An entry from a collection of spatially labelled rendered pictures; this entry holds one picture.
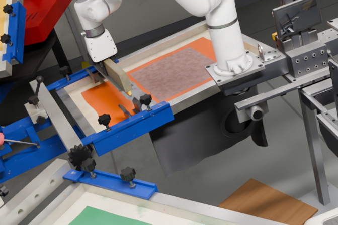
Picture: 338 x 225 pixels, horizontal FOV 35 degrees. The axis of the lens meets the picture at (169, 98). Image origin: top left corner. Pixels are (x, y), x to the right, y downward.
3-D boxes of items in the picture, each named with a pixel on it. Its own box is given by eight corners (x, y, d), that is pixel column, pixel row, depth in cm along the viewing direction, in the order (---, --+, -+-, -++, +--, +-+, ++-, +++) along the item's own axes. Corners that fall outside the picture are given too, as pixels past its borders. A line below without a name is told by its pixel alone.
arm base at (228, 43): (262, 70, 165) (252, 24, 158) (224, 84, 164) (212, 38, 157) (245, 52, 179) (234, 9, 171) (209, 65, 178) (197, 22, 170)
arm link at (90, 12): (111, -7, 191) (94, 5, 185) (121, 20, 196) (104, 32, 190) (82, -5, 200) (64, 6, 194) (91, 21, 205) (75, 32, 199)
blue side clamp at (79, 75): (119, 68, 245) (114, 54, 242) (122, 72, 241) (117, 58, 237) (58, 96, 238) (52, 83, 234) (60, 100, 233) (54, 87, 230)
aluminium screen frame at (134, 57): (210, 25, 255) (208, 17, 253) (283, 60, 206) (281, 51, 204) (56, 95, 236) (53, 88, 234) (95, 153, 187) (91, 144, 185)
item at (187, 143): (256, 133, 233) (239, 61, 216) (268, 142, 226) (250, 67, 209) (163, 183, 222) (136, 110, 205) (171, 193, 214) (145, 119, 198)
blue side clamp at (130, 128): (169, 114, 198) (163, 98, 195) (174, 119, 194) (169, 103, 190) (94, 150, 190) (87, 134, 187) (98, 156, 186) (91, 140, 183)
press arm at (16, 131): (49, 119, 210) (44, 108, 208) (52, 125, 205) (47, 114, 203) (6, 138, 206) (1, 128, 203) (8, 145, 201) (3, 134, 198)
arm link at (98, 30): (82, 33, 196) (85, 40, 198) (104, 23, 198) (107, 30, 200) (77, 28, 203) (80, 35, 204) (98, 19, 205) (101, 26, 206)
